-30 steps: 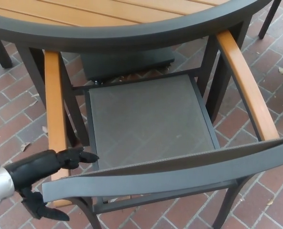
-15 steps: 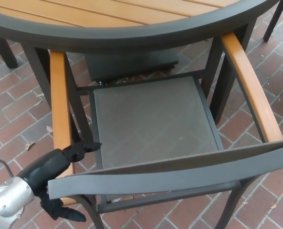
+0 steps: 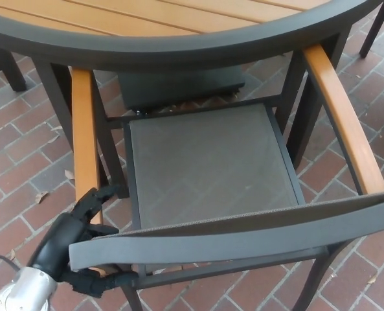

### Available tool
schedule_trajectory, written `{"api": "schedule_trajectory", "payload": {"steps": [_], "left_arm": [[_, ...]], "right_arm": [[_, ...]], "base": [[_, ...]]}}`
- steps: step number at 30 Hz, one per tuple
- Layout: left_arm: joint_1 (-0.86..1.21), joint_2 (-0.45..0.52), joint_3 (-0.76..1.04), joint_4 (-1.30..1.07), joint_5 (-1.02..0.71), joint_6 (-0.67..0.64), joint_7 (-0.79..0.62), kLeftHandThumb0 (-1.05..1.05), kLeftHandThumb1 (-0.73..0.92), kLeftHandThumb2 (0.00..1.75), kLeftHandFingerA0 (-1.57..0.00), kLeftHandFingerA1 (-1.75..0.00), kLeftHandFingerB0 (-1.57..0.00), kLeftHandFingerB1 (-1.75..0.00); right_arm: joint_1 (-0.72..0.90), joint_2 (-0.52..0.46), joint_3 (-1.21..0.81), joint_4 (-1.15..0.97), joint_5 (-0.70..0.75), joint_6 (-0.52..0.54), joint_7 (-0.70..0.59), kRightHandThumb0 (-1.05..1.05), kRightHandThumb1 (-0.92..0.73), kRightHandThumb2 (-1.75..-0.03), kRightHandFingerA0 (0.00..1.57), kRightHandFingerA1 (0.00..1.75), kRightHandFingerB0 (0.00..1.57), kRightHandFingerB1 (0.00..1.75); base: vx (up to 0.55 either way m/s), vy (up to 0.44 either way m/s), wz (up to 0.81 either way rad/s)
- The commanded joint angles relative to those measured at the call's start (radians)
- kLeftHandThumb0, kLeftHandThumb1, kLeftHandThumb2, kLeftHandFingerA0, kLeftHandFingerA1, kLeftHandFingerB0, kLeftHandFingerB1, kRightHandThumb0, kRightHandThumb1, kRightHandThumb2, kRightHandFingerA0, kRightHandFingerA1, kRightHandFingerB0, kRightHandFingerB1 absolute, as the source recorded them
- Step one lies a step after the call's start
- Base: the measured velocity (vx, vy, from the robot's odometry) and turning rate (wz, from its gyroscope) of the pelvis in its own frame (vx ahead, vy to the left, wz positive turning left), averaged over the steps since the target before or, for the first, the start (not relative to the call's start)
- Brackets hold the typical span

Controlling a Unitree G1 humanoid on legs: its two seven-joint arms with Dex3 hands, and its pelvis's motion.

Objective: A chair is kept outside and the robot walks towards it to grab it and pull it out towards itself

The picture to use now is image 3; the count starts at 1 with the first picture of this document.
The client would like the black armchair with wooden armrests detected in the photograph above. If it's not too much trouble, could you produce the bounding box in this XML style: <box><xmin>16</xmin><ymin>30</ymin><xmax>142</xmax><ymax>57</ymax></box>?
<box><xmin>67</xmin><ymin>43</ymin><xmax>384</xmax><ymax>311</ymax></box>

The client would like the round wood-slat table black frame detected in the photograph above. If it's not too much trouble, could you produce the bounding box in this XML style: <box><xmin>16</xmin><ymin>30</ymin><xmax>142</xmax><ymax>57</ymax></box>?
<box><xmin>0</xmin><ymin>0</ymin><xmax>384</xmax><ymax>200</ymax></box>

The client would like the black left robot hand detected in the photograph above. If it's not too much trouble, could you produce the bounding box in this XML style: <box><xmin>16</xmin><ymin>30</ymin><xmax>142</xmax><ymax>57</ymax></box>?
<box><xmin>29</xmin><ymin>183</ymin><xmax>140</xmax><ymax>299</ymax></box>

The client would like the black square umbrella base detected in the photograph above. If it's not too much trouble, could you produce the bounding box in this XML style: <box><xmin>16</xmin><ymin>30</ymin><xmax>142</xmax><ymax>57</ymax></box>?
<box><xmin>117</xmin><ymin>65</ymin><xmax>246</xmax><ymax>117</ymax></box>

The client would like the black chair leg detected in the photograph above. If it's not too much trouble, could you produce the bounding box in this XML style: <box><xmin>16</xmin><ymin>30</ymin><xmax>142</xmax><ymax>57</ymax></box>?
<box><xmin>359</xmin><ymin>0</ymin><xmax>384</xmax><ymax>59</ymax></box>

